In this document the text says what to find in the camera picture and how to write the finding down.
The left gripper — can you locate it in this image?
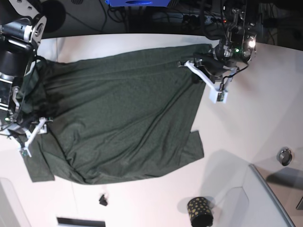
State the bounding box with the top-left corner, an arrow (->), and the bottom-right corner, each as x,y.
178,53 -> 238,91

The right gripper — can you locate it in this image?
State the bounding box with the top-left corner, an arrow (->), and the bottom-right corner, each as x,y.
6,117 -> 53,157

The dark green t-shirt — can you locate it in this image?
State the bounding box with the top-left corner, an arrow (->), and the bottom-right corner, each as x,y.
23,44 -> 211,184

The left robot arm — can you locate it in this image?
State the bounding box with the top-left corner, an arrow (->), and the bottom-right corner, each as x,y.
189,0 -> 259,93

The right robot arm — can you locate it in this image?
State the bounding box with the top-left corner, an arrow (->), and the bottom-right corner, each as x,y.
0,0 -> 48,157

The white rectangular table slot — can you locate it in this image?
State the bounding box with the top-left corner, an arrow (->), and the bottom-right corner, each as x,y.
56,217 -> 106,227

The round metal table grommet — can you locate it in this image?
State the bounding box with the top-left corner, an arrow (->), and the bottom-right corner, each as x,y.
276,147 -> 293,166

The small black plastic clip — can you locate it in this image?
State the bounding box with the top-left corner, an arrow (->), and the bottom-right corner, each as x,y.
99,194 -> 108,207

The black round stool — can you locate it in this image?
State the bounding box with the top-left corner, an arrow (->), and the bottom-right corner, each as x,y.
42,0 -> 66,33

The black cup with gold dots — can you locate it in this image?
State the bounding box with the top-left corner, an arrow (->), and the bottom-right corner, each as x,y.
187,197 -> 214,227

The blue plastic box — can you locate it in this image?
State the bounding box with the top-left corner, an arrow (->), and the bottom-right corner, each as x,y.
105,0 -> 170,7

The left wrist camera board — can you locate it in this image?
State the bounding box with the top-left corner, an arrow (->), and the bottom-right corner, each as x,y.
209,89 -> 228,104

